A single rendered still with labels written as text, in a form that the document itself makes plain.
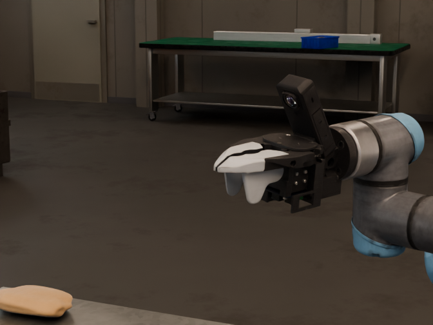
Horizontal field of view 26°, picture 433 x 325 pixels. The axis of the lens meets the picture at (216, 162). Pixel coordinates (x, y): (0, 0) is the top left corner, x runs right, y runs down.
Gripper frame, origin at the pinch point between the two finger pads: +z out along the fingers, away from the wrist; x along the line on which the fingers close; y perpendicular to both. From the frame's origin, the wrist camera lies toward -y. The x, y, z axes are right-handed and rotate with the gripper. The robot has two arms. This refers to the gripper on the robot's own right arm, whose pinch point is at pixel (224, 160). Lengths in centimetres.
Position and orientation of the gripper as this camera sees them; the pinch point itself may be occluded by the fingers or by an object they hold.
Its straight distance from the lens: 108.9
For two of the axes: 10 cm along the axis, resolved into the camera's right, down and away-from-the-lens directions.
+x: -6.8, -2.5, 6.9
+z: -7.3, 1.5, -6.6
